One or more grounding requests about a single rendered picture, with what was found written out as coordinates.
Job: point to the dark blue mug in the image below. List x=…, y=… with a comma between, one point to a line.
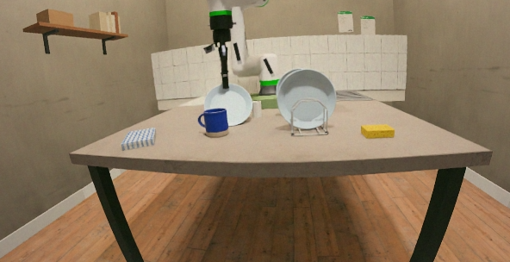
x=216, y=123

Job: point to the white tiled splashback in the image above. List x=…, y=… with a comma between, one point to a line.
x=371, y=64

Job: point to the yellow sponge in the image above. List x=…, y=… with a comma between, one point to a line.
x=377, y=131

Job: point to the blue and white checked towel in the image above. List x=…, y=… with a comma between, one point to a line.
x=139, y=138

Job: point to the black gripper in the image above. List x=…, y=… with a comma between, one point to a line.
x=223, y=36

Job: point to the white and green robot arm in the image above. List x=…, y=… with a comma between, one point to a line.
x=227, y=14

